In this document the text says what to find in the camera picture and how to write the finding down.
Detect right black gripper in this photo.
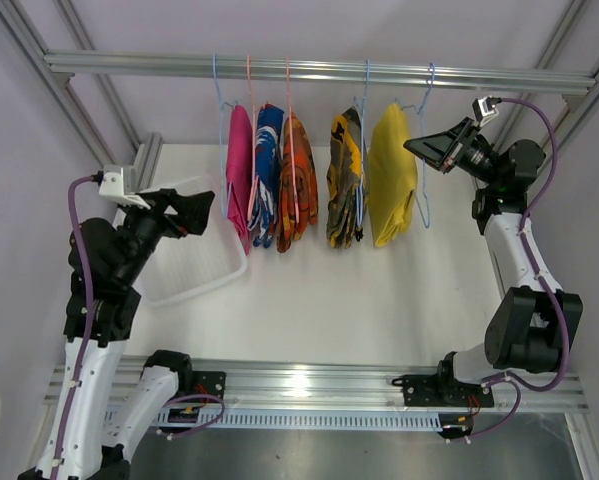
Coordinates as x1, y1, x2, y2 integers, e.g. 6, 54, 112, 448
403, 118, 501, 188

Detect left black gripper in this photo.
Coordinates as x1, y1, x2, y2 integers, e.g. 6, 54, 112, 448
116, 186, 214, 284

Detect light blue wire hanger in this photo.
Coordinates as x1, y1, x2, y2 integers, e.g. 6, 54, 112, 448
396, 62, 436, 229

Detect yellow grey camouflage trousers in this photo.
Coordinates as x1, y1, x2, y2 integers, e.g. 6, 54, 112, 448
326, 107, 360, 249

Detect pink hanger of orange trousers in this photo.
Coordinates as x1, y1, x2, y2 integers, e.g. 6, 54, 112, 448
285, 57, 300, 227

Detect blue hanger of camouflage trousers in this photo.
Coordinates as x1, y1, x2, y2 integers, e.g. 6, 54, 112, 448
354, 59, 370, 242

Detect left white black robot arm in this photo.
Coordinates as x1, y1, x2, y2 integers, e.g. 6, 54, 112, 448
20, 189, 215, 479

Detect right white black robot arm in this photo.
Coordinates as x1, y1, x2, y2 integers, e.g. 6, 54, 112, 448
404, 118, 583, 405

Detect pink trousers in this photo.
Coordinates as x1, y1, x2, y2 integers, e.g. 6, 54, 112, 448
226, 105, 252, 255

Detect orange camouflage trousers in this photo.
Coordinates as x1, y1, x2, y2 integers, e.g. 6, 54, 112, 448
277, 113, 319, 253

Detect blue white patterned trousers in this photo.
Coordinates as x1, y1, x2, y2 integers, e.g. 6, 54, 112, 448
248, 103, 284, 248

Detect white plastic basket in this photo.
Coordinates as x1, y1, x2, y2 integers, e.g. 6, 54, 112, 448
135, 175, 247, 307

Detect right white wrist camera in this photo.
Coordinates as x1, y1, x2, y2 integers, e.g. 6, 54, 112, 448
472, 96, 500, 128

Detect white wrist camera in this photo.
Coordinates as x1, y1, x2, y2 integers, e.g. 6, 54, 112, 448
472, 96, 500, 128
98, 165, 151, 210

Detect aluminium frame left posts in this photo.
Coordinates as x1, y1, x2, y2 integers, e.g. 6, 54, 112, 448
0, 1, 163, 189

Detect aluminium frame posts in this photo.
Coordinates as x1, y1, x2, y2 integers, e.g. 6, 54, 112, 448
0, 1, 163, 189
518, 1, 599, 153

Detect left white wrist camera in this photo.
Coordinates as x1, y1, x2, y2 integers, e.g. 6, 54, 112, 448
98, 165, 151, 210

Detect aluminium frame right posts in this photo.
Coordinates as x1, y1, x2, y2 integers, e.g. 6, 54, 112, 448
518, 1, 599, 153

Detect aluminium hanging rail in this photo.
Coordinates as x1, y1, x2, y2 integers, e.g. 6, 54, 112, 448
42, 49, 596, 97

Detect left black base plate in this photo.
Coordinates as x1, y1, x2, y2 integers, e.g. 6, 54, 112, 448
191, 371, 227, 399

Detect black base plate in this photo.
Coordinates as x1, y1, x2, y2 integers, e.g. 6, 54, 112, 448
391, 374, 494, 408
191, 371, 227, 399

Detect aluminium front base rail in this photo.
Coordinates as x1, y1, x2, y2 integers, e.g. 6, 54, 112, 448
42, 356, 589, 413

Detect white slotted cable duct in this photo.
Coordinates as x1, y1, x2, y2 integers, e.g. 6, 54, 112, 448
151, 407, 442, 432

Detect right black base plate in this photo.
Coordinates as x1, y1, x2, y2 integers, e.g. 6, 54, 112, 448
391, 374, 494, 408

